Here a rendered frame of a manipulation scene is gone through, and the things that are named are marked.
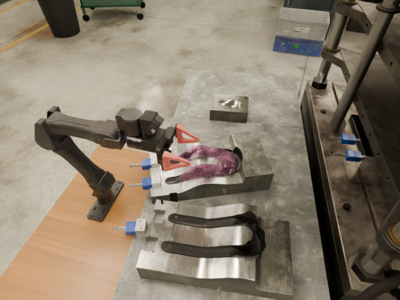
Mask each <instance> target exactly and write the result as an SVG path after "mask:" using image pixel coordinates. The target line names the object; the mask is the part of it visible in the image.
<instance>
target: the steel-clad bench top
mask: <svg viewBox="0 0 400 300"><path fill-rule="evenodd" d="M214 93H216V94H223V95H236V96H248V97H249V102H248V117H247V122H246V123H235V122H228V121H216V120H210V107H211V101H212V98H213V94H214ZM176 123H177V124H181V125H182V126H183V127H184V128H186V129H187V130H188V131H189V132H191V133H192V134H193V135H195V136H196V137H198V138H200V139H209V140H226V139H229V137H230V135H231V133H239V132H250V131H256V133H257V135H258V138H259V140H260V142H261V144H262V147H263V149H264V152H265V154H266V156H267V159H268V161H269V163H270V165H271V168H272V170H273V173H274V175H273V178H272V181H271V185H270V188H269V190H260V191H255V192H245V193H237V194H231V195H222V196H213V197H208V198H199V199H190V200H185V201H178V202H179V203H183V204H191V205H197V206H202V207H220V206H225V205H232V204H249V205H256V206H257V216H259V217H263V218H272V219H277V220H286V221H289V231H290V246H291V254H292V270H293V285H294V293H295V296H294V297H293V298H292V300H330V294H329V287H328V282H327V275H326V268H325V263H324V256H323V249H322V244H321V237H320V229H319V225H318V218H317V211H316V206H315V199H314V192H313V184H312V180H311V173H310V165H309V161H308V154H307V147H306V142H305V135H304V128H303V123H302V116H301V109H300V104H299V97H298V90H297V85H296V78H295V77H290V76H276V75H268V74H252V73H237V72H229V71H214V70H199V69H191V68H190V69H189V72H188V75H187V78H186V81H185V85H184V87H183V90H182V94H181V96H180V99H179V103H178V105H177V108H176V112H175V114H174V117H173V121H172V122H171V126H170V127H175V125H176ZM154 206H155V204H152V200H151V190H149V192H148V195H147V197H146V201H145V204H144V206H143V210H142V213H141V215H140V218H146V220H147V222H148V226H149V222H150V221H151V220H152V216H153V213H154ZM145 239H146V238H145V237H137V236H136V235H134V236H133V239H132V242H131V245H130V248H129V251H128V254H127V257H126V260H125V263H124V266H123V269H122V272H121V275H120V278H119V281H118V284H117V287H116V290H115V293H114V296H113V299H112V300H278V299H271V298H264V297H259V296H252V295H245V294H241V293H233V292H226V291H222V290H221V293H217V290H214V289H207V288H202V287H196V286H188V285H181V284H177V283H170V282H162V281H158V280H151V279H143V278H140V276H139V273H138V271H137V269H136V266H137V263H138V259H139V255H140V252H141V250H143V246H144V243H145ZM128 284H129V285H128ZM138 286H139V287H138Z"/></svg>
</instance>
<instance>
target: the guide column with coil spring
mask: <svg viewBox="0 0 400 300"><path fill-rule="evenodd" d="M395 2H400V0H383V3H382V6H383V7H385V8H389V9H396V8H398V6H399V4H395V5H394V3H395ZM393 16H394V14H388V13H384V12H380V11H379V12H378V14H377V17H376V19H375V21H374V23H373V26H372V28H371V30H370V32H369V35H368V37H367V40H366V42H365V44H364V46H363V48H362V51H361V53H360V55H359V58H358V60H357V63H356V65H355V67H354V69H353V71H352V74H351V76H350V78H349V80H348V83H347V85H346V88H345V90H344V92H343V94H342V97H341V99H340V101H339V103H338V106H337V108H336V111H335V113H334V115H333V117H332V120H331V122H330V124H329V126H328V131H329V132H331V133H337V132H338V131H339V129H340V127H341V125H342V123H343V121H344V119H345V117H346V115H347V113H348V110H349V108H350V106H351V104H352V102H353V99H354V97H355V95H356V93H357V92H358V90H359V88H360V86H361V83H362V81H363V79H364V77H365V75H366V73H367V70H368V68H369V66H370V64H371V62H372V60H373V58H374V56H375V54H376V52H377V49H378V47H379V45H380V43H381V41H382V39H383V37H384V35H385V33H386V31H387V29H388V27H389V25H390V22H391V21H392V19H393Z"/></svg>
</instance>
